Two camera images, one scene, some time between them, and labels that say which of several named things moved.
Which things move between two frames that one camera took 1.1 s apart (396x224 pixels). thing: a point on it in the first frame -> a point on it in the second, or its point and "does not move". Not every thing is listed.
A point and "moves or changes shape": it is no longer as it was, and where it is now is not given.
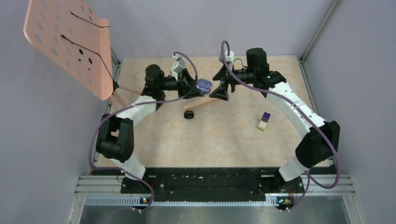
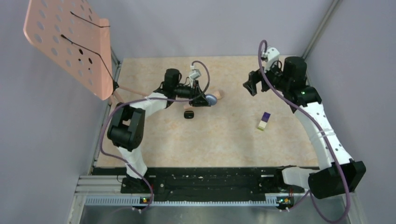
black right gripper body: x=231 y=77 -> x=268 y=79
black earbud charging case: x=188 y=115 does not move
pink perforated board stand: x=70 y=36 does not move
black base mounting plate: x=213 y=185 does not move
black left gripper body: x=181 y=87 -> x=196 y=87
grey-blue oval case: x=204 y=86 moves or changes shape
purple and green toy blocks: x=264 y=121 does not move
